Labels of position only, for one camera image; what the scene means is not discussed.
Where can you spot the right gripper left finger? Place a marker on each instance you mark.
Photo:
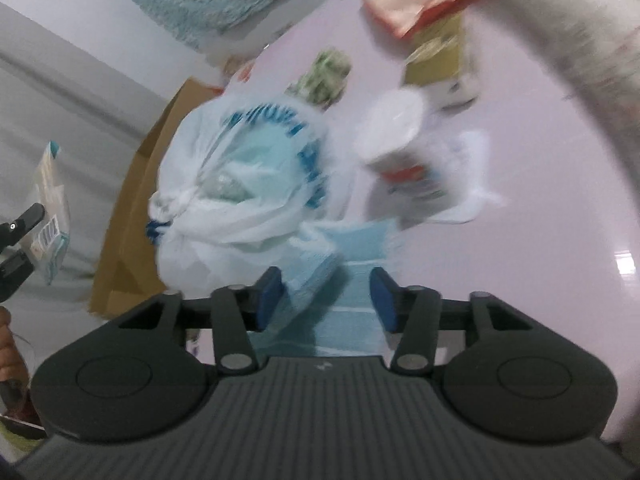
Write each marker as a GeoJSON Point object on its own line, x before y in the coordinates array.
{"type": "Point", "coordinates": [236, 311]}

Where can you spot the green patterned small pack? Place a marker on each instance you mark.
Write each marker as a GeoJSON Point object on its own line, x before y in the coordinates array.
{"type": "Point", "coordinates": [325, 81]}

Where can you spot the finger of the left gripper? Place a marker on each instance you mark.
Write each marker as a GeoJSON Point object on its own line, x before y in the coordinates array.
{"type": "Point", "coordinates": [14, 272]}
{"type": "Point", "coordinates": [13, 231]}

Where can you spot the yogurt cup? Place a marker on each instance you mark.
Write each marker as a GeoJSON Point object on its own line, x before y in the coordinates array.
{"type": "Point", "coordinates": [400, 138]}

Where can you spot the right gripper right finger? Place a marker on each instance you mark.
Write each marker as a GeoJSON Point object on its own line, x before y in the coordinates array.
{"type": "Point", "coordinates": [414, 312]}

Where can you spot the rolled beige quilt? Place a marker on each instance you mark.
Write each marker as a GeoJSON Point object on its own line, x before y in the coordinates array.
{"type": "Point", "coordinates": [595, 44]}

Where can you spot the white plastic bag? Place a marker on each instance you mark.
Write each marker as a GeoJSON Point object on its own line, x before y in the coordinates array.
{"type": "Point", "coordinates": [243, 183]}

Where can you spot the brown cardboard box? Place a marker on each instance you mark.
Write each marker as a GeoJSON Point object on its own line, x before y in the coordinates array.
{"type": "Point", "coordinates": [126, 273]}

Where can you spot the person left hand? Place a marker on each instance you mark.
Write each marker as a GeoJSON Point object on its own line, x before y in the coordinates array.
{"type": "Point", "coordinates": [14, 377]}

